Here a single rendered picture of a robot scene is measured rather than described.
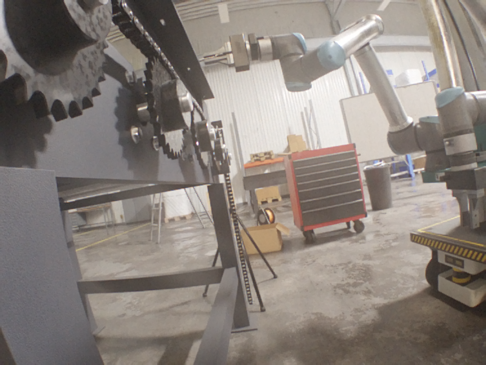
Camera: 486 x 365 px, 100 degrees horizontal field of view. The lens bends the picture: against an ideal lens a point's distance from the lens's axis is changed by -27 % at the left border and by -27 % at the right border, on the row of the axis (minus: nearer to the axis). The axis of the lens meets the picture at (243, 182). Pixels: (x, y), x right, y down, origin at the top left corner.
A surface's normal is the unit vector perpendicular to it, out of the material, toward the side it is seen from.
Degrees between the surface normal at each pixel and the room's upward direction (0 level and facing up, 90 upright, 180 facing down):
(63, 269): 90
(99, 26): 90
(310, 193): 90
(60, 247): 90
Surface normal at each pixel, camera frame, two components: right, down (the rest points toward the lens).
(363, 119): -0.44, 0.07
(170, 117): 0.09, 0.64
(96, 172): 0.98, -0.18
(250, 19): -0.04, 0.00
